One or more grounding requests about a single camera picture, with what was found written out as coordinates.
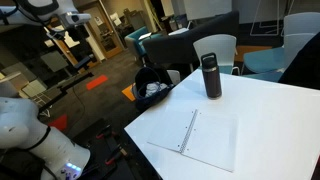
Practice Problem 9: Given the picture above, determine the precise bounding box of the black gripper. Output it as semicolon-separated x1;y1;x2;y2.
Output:
68;25;90;45

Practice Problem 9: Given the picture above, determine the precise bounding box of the wooden door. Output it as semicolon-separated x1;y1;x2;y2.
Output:
83;2;125;60

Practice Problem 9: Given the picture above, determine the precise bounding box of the black floor stand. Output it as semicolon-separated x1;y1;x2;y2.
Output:
37;70;96;113

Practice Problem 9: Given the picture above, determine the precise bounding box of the teal armchair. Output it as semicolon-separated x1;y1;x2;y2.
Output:
124;26;165;65

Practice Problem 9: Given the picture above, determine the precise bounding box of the light patterned cloth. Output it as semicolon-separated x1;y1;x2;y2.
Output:
144;81;169;98

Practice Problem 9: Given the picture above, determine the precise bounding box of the black open backpack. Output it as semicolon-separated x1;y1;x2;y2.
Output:
132;65;176;113

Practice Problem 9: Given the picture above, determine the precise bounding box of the dark grey sofa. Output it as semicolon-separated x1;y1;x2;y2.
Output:
142;10;241;69

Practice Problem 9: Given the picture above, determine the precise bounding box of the white chair holding open backpack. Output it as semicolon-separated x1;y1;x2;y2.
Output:
166;69;182;86

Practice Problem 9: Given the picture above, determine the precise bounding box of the black breadboard robot platform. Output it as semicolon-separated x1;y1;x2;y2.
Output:
70;117;162;180

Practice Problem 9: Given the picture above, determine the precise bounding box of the white board panel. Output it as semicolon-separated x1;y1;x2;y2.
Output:
182;0;234;22

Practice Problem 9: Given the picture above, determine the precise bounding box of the white chair teal seat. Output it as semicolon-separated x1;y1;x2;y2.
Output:
242;32;316;83
242;12;320;75
192;33;242;77

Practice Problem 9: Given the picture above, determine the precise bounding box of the dark maroon water bottle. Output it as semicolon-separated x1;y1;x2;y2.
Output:
200;52;223;100

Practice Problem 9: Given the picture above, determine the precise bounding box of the white spiral notebook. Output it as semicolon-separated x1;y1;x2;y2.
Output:
146;108;240;173

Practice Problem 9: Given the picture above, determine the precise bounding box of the black closed backpack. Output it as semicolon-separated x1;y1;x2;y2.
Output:
277;31;320;91

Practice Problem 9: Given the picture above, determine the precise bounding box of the red handled black clamp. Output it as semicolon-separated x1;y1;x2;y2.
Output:
104;145;130;167
95;124;118;141

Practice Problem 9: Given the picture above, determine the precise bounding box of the white wire frame stand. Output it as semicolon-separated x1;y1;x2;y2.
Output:
249;0;290;37

